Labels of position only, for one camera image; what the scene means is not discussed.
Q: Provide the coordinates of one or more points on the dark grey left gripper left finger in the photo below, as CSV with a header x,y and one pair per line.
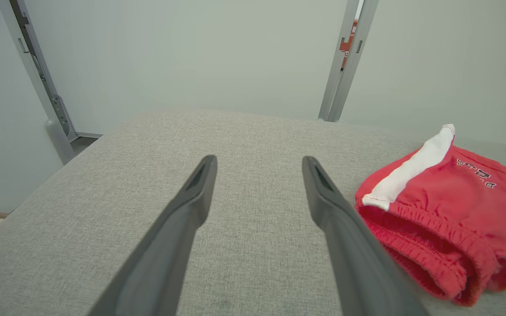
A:
x,y
165,254

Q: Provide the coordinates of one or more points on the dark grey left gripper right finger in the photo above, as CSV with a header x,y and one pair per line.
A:
x,y
354,263

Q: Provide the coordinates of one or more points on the red shorts with white stripe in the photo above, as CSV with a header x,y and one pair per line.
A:
x,y
446,202

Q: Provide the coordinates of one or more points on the grey aluminium partition post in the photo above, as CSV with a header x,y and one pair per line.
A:
x,y
59,140
334,101

